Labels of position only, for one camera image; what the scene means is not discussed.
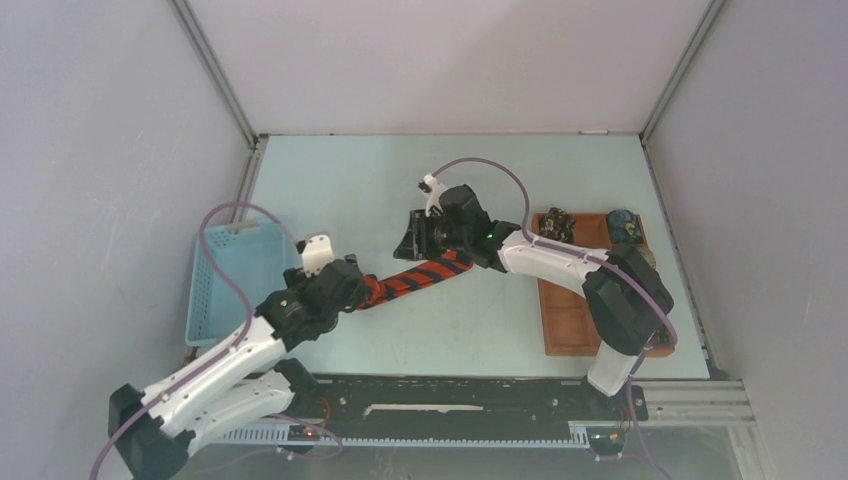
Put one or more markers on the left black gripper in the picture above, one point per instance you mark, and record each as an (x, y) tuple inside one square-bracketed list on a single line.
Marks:
[(297, 280)]

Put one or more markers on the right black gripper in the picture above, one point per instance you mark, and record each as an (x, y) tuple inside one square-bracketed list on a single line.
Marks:
[(415, 245)]

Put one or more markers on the orange navy striped tie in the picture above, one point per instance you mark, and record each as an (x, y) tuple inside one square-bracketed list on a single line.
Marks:
[(420, 277)]

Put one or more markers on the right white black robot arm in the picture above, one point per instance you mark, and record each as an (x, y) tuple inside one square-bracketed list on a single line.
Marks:
[(626, 297)]

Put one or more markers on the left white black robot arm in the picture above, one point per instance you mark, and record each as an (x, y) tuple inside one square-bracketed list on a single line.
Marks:
[(249, 375)]

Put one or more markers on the light blue plastic basket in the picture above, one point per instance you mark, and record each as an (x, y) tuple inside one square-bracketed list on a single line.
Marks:
[(254, 255)]

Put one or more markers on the brown floral rolled tie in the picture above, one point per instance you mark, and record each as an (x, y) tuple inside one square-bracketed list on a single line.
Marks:
[(558, 225)]

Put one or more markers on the brown wooden divided tray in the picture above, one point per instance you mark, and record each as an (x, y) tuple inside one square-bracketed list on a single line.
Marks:
[(567, 324)]

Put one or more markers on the blue patterned rolled tie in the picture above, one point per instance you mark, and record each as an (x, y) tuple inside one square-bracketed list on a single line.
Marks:
[(624, 227)]

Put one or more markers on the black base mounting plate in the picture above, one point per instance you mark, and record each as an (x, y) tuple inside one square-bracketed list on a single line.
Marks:
[(462, 408)]

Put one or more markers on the gold patterned rolled tie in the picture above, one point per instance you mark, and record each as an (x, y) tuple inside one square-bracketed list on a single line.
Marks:
[(648, 255)]

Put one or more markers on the white slotted cable duct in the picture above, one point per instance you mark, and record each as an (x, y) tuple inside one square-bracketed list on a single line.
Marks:
[(286, 434)]

